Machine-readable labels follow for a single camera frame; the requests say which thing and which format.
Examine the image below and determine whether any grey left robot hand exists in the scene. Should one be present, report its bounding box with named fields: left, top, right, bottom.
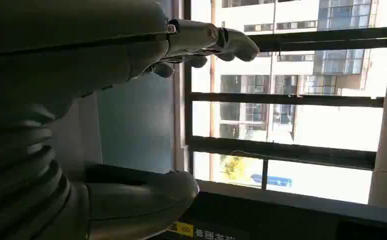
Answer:
left=0, top=0, right=261, bottom=240

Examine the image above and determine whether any yellow black scanner label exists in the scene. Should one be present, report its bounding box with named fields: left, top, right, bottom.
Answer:
left=166, top=221, right=249, bottom=240

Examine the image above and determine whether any dark window frame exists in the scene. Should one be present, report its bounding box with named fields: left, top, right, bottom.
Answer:
left=182, top=0, right=387, bottom=200

